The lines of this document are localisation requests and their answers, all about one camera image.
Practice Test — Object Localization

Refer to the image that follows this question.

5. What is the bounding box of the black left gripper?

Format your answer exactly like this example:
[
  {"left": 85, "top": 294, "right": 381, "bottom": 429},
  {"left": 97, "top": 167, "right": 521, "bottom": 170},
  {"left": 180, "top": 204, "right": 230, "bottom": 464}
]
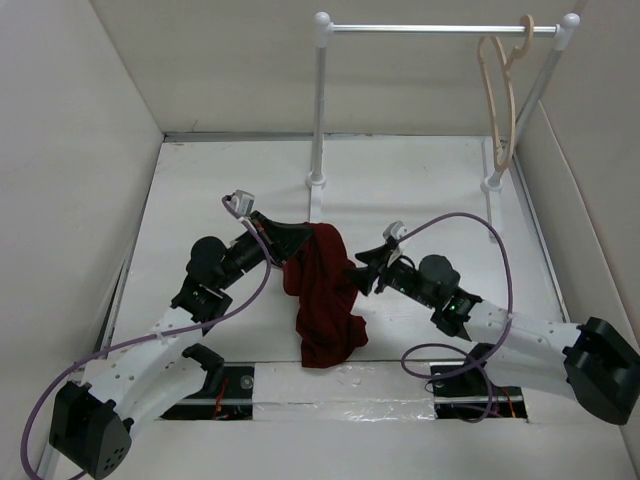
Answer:
[{"left": 215, "top": 211, "right": 312, "bottom": 290}]

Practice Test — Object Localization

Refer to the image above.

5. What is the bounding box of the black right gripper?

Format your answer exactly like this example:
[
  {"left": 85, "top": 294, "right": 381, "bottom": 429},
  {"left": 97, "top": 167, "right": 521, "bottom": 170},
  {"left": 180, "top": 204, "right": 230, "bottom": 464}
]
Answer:
[{"left": 341, "top": 242, "right": 437, "bottom": 309}]

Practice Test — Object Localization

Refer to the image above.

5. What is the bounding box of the dark red t shirt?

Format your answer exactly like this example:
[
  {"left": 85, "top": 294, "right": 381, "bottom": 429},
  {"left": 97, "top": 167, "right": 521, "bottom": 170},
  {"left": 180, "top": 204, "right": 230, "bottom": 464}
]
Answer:
[{"left": 283, "top": 223, "right": 368, "bottom": 369}]

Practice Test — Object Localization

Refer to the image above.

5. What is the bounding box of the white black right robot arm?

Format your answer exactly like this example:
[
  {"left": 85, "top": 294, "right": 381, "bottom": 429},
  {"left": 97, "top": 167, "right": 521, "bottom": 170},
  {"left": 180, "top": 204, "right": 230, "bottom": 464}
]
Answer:
[{"left": 345, "top": 244, "right": 639, "bottom": 425}]

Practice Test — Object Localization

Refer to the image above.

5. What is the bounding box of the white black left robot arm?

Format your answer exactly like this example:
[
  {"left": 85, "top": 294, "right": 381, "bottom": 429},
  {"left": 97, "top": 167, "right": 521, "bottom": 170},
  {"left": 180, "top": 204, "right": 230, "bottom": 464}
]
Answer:
[{"left": 49, "top": 211, "right": 312, "bottom": 479}]

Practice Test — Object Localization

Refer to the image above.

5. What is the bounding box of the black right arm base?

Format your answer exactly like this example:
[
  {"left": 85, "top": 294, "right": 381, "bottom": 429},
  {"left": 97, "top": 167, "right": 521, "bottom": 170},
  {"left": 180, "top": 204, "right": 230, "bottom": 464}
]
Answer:
[{"left": 424, "top": 370, "right": 528, "bottom": 423}]

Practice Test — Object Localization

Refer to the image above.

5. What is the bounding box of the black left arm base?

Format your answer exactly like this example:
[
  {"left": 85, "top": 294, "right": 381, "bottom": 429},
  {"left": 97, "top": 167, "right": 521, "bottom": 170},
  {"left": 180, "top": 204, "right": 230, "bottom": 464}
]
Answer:
[{"left": 160, "top": 344, "right": 255, "bottom": 421}]

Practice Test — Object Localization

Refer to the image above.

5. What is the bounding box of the beige wooden hanger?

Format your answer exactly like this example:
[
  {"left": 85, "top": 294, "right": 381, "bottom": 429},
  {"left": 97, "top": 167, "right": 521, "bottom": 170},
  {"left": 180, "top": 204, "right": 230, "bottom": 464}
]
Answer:
[{"left": 476, "top": 15, "right": 535, "bottom": 177}]

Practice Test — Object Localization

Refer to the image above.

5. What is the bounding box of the white metal clothes rack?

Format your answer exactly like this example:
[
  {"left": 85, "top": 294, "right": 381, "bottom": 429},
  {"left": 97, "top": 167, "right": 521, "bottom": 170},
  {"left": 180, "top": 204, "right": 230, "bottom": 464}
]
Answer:
[{"left": 306, "top": 12, "right": 581, "bottom": 233}]

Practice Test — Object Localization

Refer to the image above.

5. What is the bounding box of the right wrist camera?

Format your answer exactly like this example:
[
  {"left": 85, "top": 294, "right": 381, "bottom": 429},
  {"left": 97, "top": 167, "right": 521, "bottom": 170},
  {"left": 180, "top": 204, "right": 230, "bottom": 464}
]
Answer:
[{"left": 382, "top": 220, "right": 409, "bottom": 250}]

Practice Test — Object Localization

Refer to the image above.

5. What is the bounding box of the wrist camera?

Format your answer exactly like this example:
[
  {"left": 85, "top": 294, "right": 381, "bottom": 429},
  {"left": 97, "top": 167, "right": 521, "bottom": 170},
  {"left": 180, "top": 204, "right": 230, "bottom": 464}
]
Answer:
[
  {"left": 228, "top": 190, "right": 255, "bottom": 218},
  {"left": 382, "top": 220, "right": 409, "bottom": 250}
]

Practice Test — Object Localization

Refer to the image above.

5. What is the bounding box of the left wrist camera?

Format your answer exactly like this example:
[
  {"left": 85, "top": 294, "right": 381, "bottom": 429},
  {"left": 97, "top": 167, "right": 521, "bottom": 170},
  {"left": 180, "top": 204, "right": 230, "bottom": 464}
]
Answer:
[{"left": 228, "top": 190, "right": 255, "bottom": 218}]

